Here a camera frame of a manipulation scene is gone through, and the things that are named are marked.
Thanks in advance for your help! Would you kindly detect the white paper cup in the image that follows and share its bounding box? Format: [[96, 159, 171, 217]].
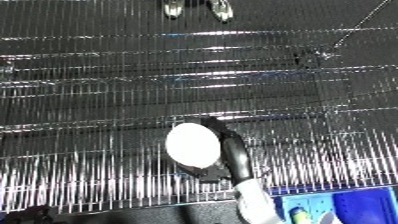
[[163, 122, 223, 170]]

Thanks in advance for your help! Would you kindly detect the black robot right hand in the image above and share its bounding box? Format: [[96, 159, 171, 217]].
[[175, 115, 258, 185]]

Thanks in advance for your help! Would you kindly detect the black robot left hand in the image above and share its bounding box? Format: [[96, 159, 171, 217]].
[[3, 204, 59, 224]]

